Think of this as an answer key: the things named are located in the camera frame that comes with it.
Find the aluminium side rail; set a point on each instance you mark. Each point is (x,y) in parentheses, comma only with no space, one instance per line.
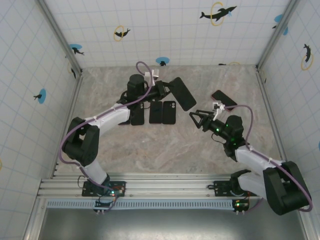
(67,125)
(271,112)

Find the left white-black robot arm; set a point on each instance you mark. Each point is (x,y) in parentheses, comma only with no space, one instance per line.
(110,117)

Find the small LED controller board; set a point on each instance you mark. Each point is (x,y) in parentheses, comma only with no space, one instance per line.
(117,190)
(241,205)

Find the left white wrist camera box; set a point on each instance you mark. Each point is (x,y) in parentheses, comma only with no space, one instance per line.
(155,73)

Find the left arm's black base plate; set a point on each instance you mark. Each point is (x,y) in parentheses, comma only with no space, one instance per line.
(87,192)

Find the aluminium corner post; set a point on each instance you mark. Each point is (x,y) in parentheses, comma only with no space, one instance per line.
(60,37)
(278,32)

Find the right arm's black base plate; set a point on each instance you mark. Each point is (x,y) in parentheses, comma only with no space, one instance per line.
(222,186)

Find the grey metal sheet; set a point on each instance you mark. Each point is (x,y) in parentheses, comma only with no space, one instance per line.
(175,225)

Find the black phone case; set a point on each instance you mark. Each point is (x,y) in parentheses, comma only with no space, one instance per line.
(137,117)
(169,115)
(190,106)

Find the purple-edged black smartphone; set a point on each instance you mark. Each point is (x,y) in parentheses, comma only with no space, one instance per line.
(126,123)

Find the pink phone case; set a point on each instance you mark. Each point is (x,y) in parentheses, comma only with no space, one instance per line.
(212,95)

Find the aluminium mounting rail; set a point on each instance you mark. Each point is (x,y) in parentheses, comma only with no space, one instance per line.
(170,186)

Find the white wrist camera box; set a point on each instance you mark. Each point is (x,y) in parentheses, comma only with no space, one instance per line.
(218,107)
(155,73)

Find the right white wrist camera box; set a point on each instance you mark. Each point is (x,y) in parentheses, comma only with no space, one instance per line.
(218,107)

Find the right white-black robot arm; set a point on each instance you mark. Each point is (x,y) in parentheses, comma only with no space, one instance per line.
(252,160)

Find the dolphin sticker on blue disc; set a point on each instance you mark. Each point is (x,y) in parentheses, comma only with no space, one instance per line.
(162,60)
(43,96)
(278,18)
(75,47)

